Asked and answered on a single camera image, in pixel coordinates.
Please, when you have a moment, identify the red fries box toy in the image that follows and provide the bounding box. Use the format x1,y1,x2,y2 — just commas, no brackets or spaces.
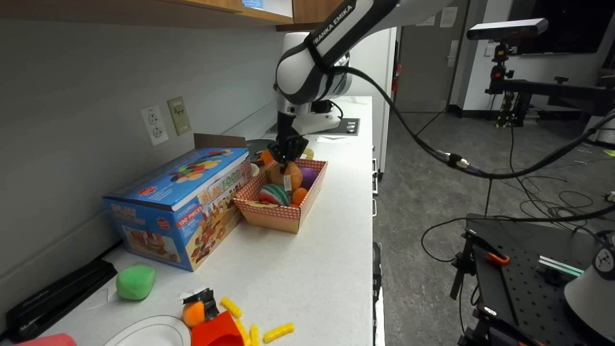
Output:
189,312,249,346

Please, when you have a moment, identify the orange clamp handle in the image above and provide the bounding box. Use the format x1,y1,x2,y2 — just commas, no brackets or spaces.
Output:
483,251,512,268

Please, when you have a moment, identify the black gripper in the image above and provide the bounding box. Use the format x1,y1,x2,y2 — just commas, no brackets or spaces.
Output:
266,110,310,170

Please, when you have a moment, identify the white round dish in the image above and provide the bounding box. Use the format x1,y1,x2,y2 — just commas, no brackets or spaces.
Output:
103,314,191,346

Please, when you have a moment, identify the red checkered basket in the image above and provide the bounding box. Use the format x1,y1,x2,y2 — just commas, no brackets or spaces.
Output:
232,157,328,237

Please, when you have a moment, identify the thin black floor cable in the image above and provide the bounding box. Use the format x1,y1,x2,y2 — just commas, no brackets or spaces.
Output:
506,124,615,228

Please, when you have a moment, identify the black stapler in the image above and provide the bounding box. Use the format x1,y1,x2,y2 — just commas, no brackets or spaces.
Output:
3,258,118,343

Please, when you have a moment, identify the salmon cloth pile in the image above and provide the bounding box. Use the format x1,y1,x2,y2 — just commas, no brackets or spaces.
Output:
11,333,78,346

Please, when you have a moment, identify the red fire extinguisher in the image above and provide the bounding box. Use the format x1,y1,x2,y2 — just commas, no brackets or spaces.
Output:
389,60,403,97

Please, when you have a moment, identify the beige wall switch plate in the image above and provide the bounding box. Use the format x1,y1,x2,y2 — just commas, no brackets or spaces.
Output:
164,95,193,137

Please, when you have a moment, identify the white paper sign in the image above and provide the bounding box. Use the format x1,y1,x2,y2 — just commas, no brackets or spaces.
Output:
437,7,458,30

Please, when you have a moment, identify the orange and black toy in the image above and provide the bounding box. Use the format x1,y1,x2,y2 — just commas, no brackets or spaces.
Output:
180,287,220,331

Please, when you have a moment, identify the white cylindrical container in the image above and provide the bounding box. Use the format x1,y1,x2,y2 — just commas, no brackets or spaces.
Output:
579,114,615,149

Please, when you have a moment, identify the wooden wall cabinet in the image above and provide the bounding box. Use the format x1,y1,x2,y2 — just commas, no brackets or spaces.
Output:
0,0,295,30

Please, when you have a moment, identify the tan brown plush toy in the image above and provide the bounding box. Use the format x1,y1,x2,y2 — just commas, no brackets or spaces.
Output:
264,160,305,193

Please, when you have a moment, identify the white wall outlet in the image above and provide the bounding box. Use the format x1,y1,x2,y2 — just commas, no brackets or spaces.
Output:
139,105,170,149

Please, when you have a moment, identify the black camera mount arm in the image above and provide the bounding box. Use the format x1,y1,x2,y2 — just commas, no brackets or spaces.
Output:
483,41,615,128

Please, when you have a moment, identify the blue toy cardboard box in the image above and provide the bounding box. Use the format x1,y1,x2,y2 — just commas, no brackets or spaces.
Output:
101,147,253,274

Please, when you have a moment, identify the grey door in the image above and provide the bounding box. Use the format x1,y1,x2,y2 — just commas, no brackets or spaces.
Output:
391,0,472,114

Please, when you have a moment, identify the black breadboard table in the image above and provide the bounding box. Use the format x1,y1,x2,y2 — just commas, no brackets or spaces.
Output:
447,214,615,346

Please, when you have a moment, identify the black stereo camera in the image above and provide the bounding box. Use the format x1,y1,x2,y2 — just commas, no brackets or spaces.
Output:
464,16,551,45

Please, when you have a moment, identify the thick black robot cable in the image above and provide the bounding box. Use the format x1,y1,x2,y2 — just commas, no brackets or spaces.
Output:
332,64,615,183

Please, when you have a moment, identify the teal stick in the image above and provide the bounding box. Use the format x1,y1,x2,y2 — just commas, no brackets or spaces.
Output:
535,255,587,280

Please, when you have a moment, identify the wooden cabinet door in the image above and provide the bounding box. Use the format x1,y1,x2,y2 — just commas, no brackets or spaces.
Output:
289,0,347,28

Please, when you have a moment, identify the black screen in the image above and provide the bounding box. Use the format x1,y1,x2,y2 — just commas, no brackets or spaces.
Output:
508,0,615,57

